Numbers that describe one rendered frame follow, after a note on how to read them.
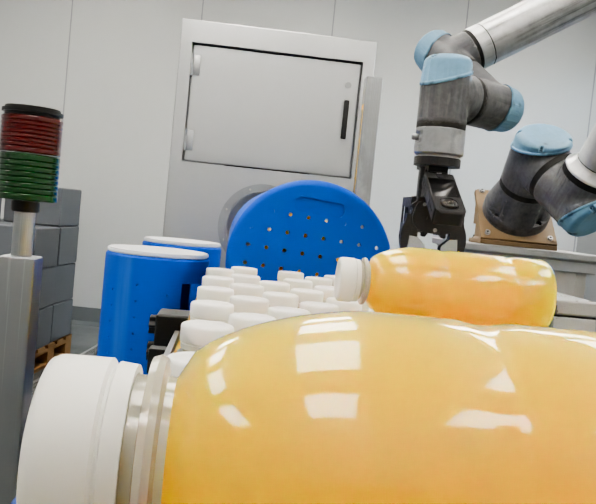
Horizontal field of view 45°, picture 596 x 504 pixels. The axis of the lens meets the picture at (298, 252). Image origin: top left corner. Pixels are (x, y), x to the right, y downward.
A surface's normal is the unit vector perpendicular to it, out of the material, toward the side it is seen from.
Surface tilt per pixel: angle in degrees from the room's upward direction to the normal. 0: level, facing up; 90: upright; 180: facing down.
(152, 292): 90
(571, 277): 90
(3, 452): 90
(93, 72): 90
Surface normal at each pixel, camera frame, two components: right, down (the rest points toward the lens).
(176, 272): 0.51, 0.10
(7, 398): 0.09, 0.06
